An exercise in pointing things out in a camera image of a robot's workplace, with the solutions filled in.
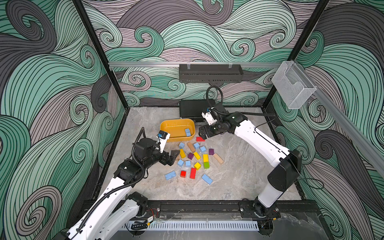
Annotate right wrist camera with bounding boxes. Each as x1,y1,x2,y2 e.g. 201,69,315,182
202,109,217,126

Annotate natural wood block upper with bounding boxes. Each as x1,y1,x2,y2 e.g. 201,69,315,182
187,142,196,153

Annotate black wall shelf tray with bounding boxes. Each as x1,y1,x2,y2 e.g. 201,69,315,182
179,65,244,84

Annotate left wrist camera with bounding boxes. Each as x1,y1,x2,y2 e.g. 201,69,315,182
157,130,171,153

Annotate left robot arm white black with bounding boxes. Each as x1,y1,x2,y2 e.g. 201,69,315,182
54,128,180,240

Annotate aluminium rail back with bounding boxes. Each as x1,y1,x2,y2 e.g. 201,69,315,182
108,61,282,68

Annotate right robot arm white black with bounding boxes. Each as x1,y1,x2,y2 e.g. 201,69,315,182
199,86,302,219

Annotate aluminium rail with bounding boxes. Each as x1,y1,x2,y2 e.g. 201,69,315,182
295,63,384,176
108,61,282,68

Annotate natural wood block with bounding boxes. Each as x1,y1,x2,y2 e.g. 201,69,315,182
187,142,196,153
213,153,224,165

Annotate yellow long block right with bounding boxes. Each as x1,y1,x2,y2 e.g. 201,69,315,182
203,154,209,163

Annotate red long block bottom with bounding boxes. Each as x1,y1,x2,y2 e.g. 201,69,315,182
190,168,197,180

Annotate yellow cube lower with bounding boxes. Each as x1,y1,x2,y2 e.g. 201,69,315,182
194,163,201,170

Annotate aluminium rail right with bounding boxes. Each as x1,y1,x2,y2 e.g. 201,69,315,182
295,63,384,176

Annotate white slotted cable duct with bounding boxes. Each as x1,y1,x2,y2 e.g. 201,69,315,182
142,220,259,232

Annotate yellow long block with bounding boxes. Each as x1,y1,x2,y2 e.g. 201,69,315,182
180,149,186,159
203,154,209,163

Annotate black ribbed case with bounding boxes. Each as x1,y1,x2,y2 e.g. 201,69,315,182
179,100,216,122

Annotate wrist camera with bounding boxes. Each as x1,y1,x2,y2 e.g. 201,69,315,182
157,130,171,153
202,109,217,126

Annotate clear acrylic wall holder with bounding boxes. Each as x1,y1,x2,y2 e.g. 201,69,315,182
272,61,317,110

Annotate yellow long block left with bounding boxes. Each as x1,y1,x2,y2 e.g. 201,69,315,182
180,149,186,159

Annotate natural wood block right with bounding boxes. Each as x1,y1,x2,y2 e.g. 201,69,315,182
213,153,224,165

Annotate yellow block centre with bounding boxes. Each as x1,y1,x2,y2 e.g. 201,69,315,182
194,152,201,160

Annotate yellow plastic bin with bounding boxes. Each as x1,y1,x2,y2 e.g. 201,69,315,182
160,119,196,143

